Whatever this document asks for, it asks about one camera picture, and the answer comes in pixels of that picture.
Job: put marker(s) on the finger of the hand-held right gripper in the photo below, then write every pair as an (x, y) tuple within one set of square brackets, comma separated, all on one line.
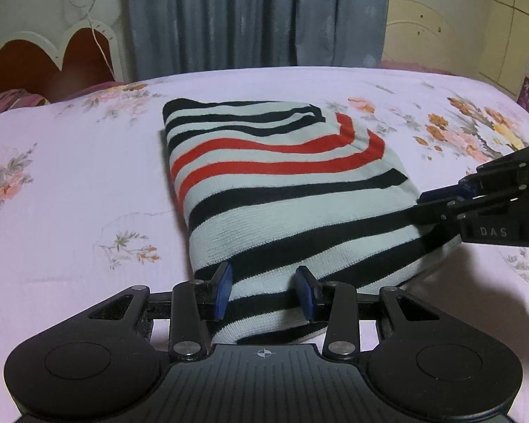
[(441, 198), (469, 187)]

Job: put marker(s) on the red heart-shaped headboard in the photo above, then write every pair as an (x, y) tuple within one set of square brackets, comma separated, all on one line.
[(26, 64)]

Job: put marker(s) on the pink floral bed sheet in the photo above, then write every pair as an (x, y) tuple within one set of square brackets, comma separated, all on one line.
[(79, 194)]

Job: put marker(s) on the grey curtain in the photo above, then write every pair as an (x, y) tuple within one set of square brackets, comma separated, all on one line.
[(255, 17)]

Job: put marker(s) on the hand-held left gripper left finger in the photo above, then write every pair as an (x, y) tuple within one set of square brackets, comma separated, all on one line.
[(222, 291)]

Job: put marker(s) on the cream wardrobe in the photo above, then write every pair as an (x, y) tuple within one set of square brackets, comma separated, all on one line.
[(441, 31)]

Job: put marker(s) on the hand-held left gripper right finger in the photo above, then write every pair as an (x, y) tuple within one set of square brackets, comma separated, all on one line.
[(304, 294)]

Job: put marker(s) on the purple patterned blanket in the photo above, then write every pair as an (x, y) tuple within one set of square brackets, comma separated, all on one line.
[(13, 99)]

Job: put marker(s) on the striped knit sweater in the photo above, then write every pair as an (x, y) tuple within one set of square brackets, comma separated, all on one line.
[(269, 194)]

